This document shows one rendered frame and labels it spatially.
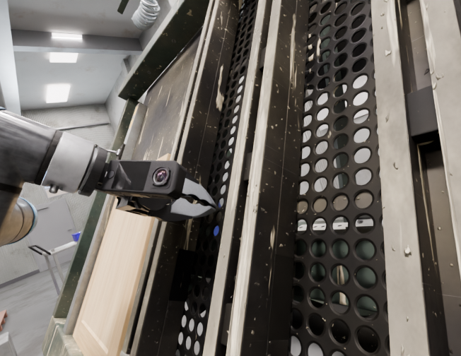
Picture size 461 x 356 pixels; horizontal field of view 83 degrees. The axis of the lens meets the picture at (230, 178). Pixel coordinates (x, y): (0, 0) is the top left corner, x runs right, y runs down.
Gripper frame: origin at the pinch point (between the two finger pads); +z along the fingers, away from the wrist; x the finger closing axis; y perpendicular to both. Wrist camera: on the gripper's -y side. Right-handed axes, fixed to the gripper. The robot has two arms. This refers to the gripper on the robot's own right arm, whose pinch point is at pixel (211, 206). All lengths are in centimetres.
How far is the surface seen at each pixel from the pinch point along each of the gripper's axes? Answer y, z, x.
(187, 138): 6.1, -4.6, -13.5
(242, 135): -12.1, -5.0, -7.6
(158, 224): 9.9, -4.7, 4.0
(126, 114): 98, -1, -61
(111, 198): 74, -1, -10
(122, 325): 28.5, 0.4, 25.2
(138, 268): 28.0, 0.5, 12.6
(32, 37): 604, -142, -404
